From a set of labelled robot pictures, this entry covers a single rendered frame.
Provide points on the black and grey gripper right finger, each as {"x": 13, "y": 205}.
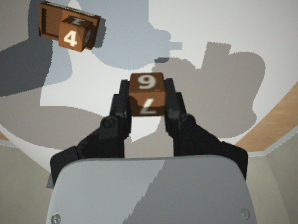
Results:
{"x": 189, "y": 138}

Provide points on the brown wooden digit cube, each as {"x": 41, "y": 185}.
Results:
{"x": 74, "y": 33}
{"x": 147, "y": 94}

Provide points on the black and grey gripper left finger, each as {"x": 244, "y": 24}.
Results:
{"x": 108, "y": 139}

